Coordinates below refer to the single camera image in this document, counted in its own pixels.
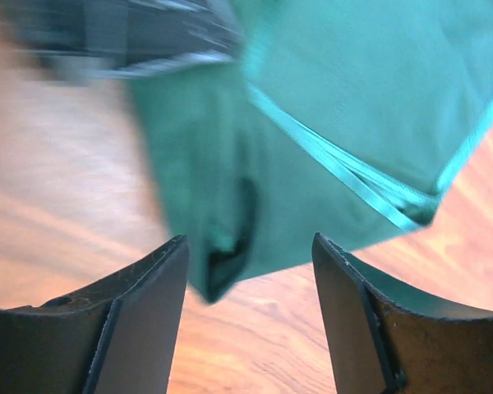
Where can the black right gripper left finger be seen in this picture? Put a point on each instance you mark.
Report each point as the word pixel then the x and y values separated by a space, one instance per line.
pixel 116 335

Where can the green cloth napkin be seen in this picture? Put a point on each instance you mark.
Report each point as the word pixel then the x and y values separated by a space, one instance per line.
pixel 346 118

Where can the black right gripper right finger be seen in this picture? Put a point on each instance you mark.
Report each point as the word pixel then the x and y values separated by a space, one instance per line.
pixel 386 336

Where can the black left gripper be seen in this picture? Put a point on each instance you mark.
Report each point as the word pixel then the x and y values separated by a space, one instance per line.
pixel 76 41

